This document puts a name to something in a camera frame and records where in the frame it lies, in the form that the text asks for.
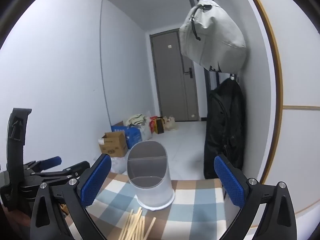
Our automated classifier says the grey hanging bag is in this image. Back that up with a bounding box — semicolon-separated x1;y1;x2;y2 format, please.
179;0;248;73

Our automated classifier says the grey divided utensil holder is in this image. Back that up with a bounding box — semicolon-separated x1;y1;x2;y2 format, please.
127;141;175;212

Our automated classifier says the black backpack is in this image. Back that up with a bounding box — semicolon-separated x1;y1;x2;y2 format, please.
204;77;245;180

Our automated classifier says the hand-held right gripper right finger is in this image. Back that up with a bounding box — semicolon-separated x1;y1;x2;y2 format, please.
214;153;298;240

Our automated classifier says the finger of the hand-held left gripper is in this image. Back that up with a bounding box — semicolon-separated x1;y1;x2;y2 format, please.
31;161;91;187
24;156;62;173

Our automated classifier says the brown cardboard box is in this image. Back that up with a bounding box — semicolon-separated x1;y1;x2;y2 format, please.
98;131;128;158

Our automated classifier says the beige plastic bag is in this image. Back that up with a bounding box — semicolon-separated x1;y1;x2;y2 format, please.
162;116;177;132

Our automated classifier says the clear plastic bag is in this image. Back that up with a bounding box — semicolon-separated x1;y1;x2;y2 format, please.
110;156;129;174

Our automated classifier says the white panel with wooden trim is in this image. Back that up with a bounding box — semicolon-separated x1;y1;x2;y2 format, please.
244;0;320;228

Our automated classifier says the plaid cloth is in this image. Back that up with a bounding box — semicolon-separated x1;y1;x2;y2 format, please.
59;172;267;240

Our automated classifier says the bunch of wooden chopsticks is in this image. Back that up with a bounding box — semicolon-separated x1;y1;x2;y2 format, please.
119;208;157;240

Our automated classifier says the blue cardboard box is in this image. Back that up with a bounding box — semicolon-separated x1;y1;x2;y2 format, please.
111;121;143;150

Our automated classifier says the grey door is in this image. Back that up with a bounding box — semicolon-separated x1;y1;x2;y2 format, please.
149;30;200;122

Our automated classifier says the black and yellow bag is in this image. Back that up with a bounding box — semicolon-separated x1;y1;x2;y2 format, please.
155;117;165;134

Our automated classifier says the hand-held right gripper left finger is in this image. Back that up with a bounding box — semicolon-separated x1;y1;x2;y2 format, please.
30;153;112;240

